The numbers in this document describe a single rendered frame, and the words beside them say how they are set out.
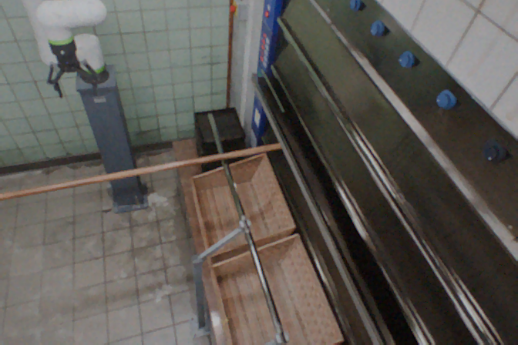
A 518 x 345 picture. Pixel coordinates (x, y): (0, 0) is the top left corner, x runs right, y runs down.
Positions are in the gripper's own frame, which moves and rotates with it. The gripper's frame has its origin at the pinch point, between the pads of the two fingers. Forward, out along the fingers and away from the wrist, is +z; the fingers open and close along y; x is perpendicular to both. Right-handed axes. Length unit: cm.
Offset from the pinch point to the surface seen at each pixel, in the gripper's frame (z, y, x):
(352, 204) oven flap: 1, -94, 80
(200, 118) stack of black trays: 57, -59, -38
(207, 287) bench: 91, -44, 60
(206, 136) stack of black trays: 57, -59, -21
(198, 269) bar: 62, -39, 63
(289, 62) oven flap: -8, -96, 2
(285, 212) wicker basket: 65, -92, 39
